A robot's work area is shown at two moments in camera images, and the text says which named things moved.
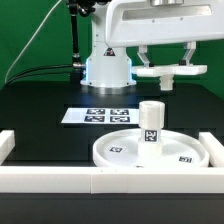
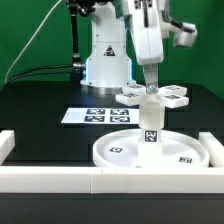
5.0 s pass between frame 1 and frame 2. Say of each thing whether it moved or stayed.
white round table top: stayed
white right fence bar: stayed
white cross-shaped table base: moved
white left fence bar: stayed
